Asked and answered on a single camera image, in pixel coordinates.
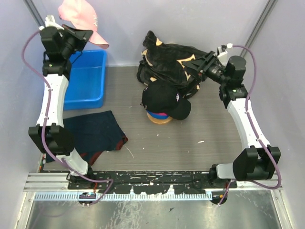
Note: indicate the blue plastic bin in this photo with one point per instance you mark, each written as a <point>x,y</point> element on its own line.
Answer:
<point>86,84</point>

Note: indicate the aluminium frame post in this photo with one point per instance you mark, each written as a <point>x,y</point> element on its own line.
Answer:
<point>34,12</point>
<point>260,21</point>

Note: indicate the wooden hat stand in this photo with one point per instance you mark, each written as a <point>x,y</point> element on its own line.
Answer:
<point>164,120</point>

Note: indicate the navy blue cloth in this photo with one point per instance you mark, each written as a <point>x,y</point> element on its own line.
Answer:
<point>95,133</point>

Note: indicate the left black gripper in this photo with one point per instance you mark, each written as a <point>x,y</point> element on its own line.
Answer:
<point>83,36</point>

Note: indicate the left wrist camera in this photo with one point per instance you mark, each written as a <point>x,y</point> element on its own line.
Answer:
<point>50,22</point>

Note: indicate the blue cap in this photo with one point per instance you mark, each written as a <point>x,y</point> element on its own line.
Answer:
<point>148,112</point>

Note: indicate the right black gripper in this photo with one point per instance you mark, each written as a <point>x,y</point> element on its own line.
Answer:
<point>202,65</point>

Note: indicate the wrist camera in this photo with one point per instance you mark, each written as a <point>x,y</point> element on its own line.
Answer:
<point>50,22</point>
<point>222,53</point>

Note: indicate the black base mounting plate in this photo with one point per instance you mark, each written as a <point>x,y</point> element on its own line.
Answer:
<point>149,182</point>

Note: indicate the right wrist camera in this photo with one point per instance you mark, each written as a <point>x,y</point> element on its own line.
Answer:
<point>222,53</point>

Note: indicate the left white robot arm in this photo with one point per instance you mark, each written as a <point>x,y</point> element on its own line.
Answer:
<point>49,134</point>

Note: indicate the black cap white logo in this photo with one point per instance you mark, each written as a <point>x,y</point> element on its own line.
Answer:
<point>163,98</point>

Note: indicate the pink cap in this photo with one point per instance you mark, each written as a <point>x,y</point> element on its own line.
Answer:
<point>83,17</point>

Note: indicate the black patterned plush blanket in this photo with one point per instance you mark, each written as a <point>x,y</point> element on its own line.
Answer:
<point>164,62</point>

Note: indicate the magenta cap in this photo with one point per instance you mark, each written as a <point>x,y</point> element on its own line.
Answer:
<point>159,115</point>

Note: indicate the right aluminium frame post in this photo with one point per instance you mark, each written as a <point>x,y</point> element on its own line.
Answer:
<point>260,21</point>

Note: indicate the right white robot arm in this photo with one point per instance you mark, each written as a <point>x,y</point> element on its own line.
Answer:
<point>258,159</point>

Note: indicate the slotted cable duct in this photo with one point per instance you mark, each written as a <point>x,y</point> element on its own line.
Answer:
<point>84,196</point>

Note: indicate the left aluminium frame post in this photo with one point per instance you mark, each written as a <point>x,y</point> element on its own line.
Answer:
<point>34,12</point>

